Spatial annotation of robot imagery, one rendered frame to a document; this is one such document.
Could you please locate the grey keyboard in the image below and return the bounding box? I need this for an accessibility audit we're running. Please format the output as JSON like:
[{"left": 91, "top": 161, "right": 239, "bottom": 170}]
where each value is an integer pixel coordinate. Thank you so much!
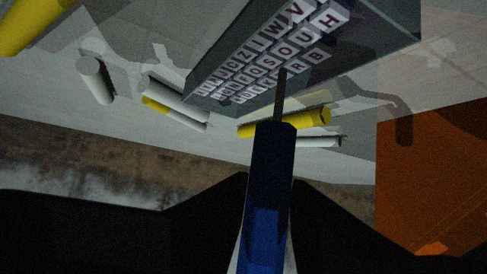
[{"left": 180, "top": 0, "right": 422, "bottom": 119}]

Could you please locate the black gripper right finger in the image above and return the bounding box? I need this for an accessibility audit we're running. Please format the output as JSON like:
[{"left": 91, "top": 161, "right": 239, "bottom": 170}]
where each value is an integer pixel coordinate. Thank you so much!
[{"left": 290, "top": 179, "right": 487, "bottom": 274}]

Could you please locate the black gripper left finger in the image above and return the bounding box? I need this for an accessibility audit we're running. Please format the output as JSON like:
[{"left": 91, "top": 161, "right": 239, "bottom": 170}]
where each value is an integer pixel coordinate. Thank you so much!
[{"left": 0, "top": 171, "right": 249, "bottom": 274}]

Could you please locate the dark blue stylus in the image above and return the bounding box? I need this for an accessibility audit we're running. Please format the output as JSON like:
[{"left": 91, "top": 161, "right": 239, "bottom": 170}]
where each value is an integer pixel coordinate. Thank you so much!
[{"left": 236, "top": 68, "right": 297, "bottom": 274}]

